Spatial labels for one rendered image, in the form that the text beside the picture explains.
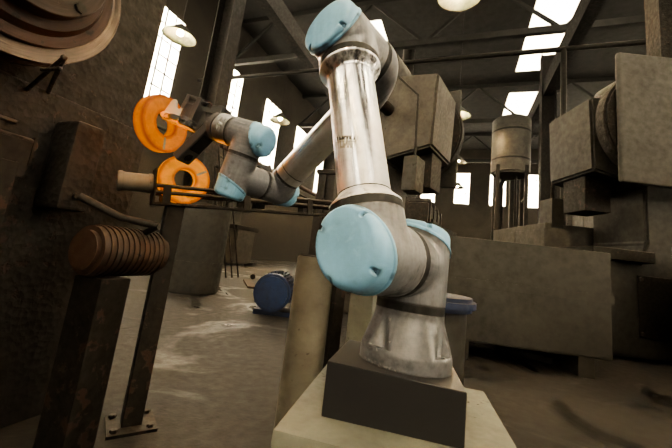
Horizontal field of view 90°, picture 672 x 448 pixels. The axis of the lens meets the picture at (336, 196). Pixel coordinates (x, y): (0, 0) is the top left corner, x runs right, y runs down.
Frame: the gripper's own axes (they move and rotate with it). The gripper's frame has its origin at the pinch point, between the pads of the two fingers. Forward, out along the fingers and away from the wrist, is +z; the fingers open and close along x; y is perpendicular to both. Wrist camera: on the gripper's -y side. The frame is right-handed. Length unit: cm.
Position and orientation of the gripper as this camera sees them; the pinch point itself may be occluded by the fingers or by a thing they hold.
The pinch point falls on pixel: (163, 117)
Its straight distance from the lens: 105.8
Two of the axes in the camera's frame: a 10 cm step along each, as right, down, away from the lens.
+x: -3.2, -2.2, -9.2
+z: -8.7, -3.1, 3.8
